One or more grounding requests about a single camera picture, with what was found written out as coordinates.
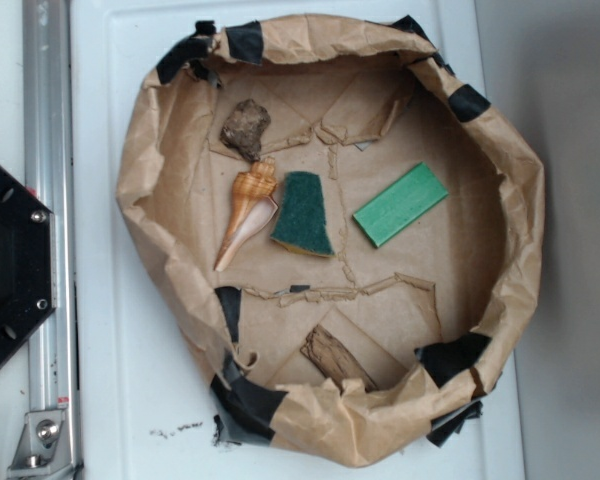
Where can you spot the green rectangular block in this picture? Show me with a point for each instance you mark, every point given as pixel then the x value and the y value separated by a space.
pixel 400 204

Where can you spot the dark green sponge piece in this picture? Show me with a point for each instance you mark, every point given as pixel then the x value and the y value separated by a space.
pixel 301 223

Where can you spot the orange spiral seashell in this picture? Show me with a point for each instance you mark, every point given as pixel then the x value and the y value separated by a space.
pixel 252 208

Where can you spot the brown wood piece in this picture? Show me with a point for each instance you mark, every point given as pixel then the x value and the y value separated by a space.
pixel 333 359

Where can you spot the brown rough rock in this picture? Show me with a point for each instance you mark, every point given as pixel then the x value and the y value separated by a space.
pixel 244 128

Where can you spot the brown paper bag basin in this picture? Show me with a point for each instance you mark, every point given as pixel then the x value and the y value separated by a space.
pixel 432 315

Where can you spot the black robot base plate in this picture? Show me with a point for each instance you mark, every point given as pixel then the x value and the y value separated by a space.
pixel 26 278

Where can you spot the aluminium extrusion rail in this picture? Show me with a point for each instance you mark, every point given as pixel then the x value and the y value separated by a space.
pixel 52 349

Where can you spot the metal corner bracket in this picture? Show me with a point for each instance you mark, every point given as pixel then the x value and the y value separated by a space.
pixel 43 449

